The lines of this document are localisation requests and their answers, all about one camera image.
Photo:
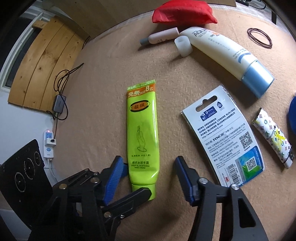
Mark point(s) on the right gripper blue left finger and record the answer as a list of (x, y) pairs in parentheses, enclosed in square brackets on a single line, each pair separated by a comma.
[(113, 174)]

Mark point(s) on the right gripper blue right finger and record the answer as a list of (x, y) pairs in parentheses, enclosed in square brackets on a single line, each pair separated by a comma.
[(188, 178)]

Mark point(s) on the green hand cream tube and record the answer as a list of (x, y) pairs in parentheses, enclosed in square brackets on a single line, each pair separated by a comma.
[(142, 136)]

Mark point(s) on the white barcode package card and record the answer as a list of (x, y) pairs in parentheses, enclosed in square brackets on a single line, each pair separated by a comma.
[(226, 137)]

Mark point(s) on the patterned white small tube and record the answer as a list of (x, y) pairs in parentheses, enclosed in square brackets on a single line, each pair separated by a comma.
[(274, 136)]

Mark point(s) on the blue round container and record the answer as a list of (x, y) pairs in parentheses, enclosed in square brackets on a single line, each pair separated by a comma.
[(292, 115)]

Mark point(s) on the white sunscreen tube blue cap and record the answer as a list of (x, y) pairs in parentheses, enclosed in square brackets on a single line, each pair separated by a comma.
[(233, 57)]

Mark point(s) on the translucent white cap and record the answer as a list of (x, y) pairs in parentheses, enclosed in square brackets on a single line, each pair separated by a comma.
[(183, 45)]

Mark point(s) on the pink lip balm stick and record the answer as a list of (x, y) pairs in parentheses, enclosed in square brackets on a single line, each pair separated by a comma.
[(160, 37)]

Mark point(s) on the red fabric pouch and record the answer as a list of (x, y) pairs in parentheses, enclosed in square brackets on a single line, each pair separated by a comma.
[(184, 13)]

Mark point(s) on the white power strip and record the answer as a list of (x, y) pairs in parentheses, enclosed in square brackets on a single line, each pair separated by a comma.
[(49, 144)]

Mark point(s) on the grey power adapter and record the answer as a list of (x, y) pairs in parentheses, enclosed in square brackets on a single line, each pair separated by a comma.
[(58, 104)]

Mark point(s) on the light wooden plank board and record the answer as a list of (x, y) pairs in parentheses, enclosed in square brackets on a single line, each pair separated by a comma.
[(55, 49)]

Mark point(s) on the wooden headboard panel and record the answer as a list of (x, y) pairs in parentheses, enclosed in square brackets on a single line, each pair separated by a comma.
[(95, 16)]

